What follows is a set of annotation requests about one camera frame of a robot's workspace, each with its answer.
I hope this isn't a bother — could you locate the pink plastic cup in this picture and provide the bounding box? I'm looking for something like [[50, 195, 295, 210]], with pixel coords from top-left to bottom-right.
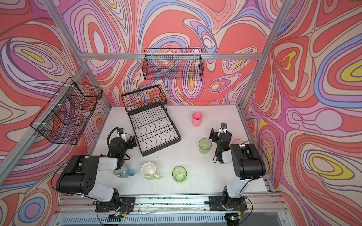
[[192, 112, 203, 127]]

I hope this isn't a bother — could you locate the cream mug green handle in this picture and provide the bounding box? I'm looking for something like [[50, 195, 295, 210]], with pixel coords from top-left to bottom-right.
[[141, 163, 161, 180]]

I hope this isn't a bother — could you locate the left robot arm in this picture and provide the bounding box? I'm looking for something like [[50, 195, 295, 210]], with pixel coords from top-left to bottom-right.
[[55, 136, 137, 202]]

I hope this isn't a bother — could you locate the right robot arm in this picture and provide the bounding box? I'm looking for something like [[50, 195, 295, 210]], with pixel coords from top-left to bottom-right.
[[209, 127, 266, 199]]

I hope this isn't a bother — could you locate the green tumbler far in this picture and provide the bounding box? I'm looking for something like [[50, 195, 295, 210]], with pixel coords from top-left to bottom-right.
[[199, 138, 212, 154]]

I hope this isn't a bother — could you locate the green tumbler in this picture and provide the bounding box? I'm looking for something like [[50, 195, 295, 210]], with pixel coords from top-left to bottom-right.
[[199, 138, 212, 154], [172, 166, 188, 182]]

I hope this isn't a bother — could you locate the clear pink tumbler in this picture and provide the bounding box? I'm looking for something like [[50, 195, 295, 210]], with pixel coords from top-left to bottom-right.
[[232, 139, 244, 145]]

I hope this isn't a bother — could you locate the green tumbler near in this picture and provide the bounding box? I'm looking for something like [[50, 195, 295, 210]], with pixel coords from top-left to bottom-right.
[[172, 166, 188, 182]]

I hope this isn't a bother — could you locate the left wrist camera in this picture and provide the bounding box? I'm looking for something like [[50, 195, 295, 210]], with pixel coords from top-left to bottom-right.
[[117, 128, 126, 140]]

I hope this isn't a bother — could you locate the black wire dish rack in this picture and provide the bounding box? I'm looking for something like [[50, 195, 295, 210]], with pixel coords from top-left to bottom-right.
[[121, 85, 181, 157]]

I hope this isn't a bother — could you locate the white mug blue handle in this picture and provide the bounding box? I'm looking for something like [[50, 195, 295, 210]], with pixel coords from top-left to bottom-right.
[[113, 163, 135, 179]]

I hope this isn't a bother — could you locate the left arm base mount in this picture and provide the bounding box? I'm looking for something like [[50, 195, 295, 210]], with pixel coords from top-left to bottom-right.
[[93, 196, 136, 213]]

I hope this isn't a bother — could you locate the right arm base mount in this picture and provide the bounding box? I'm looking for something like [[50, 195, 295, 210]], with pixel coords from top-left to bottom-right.
[[204, 196, 248, 213]]

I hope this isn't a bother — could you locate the left wall wire basket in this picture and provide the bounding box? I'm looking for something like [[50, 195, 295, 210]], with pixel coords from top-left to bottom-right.
[[30, 78, 103, 145]]

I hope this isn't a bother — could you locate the wall wire basket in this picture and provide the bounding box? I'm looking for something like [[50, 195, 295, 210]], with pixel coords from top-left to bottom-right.
[[142, 48, 204, 81], [30, 78, 103, 145]]

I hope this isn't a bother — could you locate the back wall wire basket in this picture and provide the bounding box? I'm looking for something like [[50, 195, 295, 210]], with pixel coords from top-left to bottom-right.
[[142, 48, 204, 81]]

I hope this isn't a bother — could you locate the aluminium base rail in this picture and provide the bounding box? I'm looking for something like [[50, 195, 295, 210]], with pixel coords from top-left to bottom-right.
[[49, 193, 295, 226]]

